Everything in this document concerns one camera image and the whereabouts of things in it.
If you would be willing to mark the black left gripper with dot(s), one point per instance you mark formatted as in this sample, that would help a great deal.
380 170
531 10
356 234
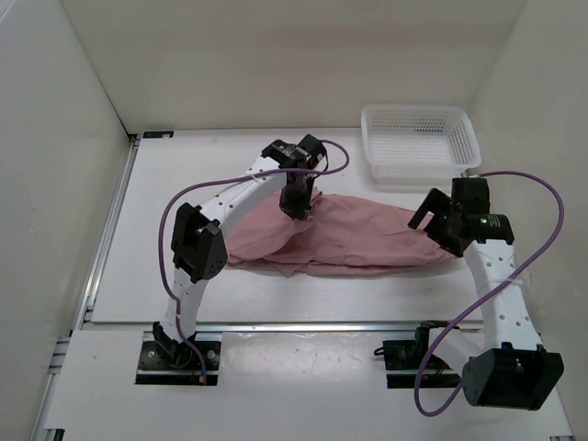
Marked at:
297 209

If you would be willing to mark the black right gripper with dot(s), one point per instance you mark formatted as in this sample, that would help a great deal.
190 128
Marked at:
435 202

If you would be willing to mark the pink trousers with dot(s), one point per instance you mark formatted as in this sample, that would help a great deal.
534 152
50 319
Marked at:
343 236

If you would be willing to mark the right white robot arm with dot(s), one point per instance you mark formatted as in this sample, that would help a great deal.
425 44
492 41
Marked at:
492 345

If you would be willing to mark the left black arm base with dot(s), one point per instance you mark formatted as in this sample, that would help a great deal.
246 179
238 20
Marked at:
156 368

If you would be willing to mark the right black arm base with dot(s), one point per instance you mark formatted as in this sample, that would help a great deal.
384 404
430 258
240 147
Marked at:
402 359

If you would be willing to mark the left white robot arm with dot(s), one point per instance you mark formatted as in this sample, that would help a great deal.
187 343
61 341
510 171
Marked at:
198 241

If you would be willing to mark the white plastic basket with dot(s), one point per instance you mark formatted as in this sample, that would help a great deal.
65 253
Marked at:
418 143

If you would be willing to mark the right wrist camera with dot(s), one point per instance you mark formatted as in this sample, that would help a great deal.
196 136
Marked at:
470 196

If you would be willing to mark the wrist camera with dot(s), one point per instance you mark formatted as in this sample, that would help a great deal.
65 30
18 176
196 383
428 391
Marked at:
470 196
314 151

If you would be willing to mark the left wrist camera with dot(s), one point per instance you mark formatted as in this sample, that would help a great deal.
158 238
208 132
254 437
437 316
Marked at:
314 151

